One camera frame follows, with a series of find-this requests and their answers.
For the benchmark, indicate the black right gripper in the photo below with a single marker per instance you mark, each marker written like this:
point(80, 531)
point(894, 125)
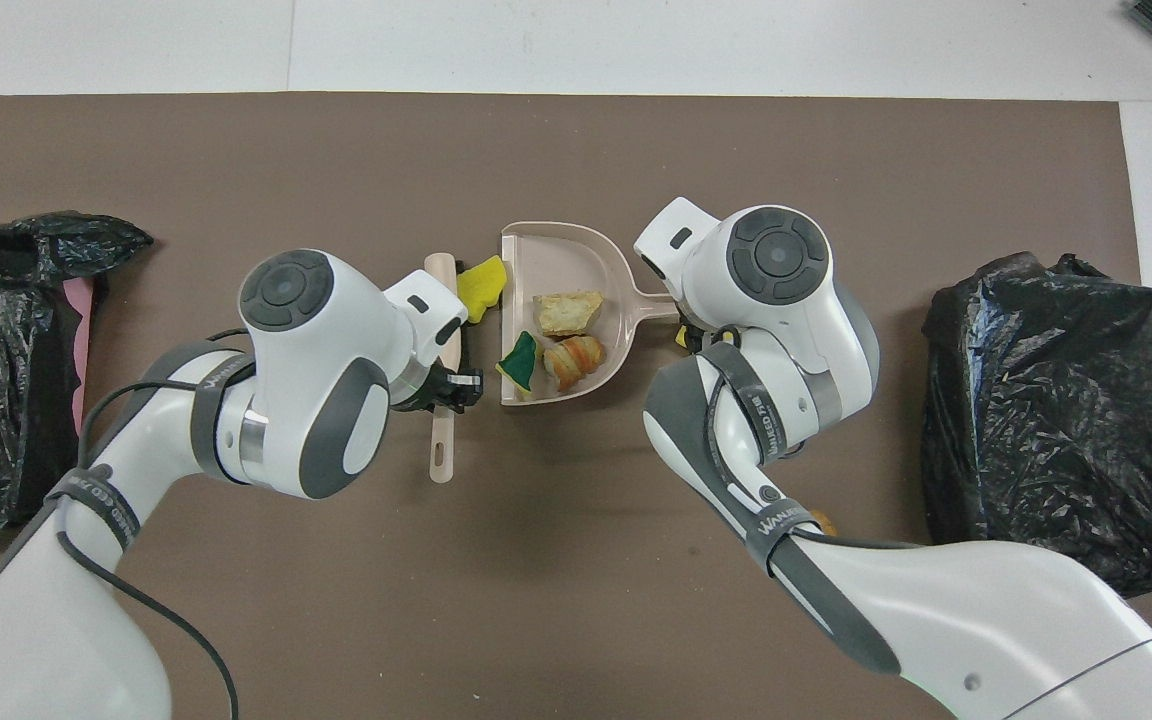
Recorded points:
point(711, 338)

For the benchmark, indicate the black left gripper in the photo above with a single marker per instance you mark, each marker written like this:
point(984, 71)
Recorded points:
point(421, 392)

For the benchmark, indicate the notched yellow sponge piece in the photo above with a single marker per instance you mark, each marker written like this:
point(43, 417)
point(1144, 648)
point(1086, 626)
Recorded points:
point(682, 338)

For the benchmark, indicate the yellow green sponge wedge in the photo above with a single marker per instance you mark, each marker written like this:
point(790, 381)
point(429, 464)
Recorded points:
point(519, 362)

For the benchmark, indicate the yellow sponge block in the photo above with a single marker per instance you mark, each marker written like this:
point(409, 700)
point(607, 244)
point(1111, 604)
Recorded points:
point(481, 288)

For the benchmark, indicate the small beige orange rock chunk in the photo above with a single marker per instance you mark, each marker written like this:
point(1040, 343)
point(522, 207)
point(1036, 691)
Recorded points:
point(576, 362)

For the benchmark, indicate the large beige rock chunk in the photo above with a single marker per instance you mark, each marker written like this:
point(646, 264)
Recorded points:
point(568, 312)

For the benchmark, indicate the beige plastic dustpan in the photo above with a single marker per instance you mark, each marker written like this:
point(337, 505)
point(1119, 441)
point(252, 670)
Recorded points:
point(586, 260)

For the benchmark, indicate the brown oval nugget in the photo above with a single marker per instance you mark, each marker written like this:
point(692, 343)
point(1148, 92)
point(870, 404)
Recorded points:
point(824, 520)

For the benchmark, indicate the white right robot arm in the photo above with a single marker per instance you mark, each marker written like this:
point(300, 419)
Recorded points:
point(786, 300)

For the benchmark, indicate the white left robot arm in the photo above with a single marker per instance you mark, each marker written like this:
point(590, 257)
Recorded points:
point(316, 400)

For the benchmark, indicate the right black trash bag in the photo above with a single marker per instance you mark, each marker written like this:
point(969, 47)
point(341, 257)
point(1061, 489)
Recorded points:
point(1036, 400)

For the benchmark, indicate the brown table mat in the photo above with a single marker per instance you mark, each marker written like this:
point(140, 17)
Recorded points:
point(636, 150)

